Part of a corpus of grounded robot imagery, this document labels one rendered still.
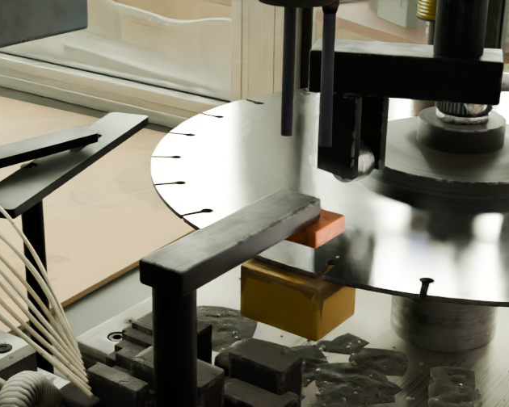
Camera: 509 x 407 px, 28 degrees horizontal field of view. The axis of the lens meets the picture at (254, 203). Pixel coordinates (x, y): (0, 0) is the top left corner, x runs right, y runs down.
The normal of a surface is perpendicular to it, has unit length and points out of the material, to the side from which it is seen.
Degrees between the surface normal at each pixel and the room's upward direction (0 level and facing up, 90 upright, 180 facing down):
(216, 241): 0
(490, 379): 0
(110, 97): 90
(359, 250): 0
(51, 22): 90
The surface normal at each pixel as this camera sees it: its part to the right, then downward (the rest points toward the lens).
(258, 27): -0.58, 0.29
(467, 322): 0.23, 0.37
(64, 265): 0.02, -0.93
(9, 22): 0.81, 0.22
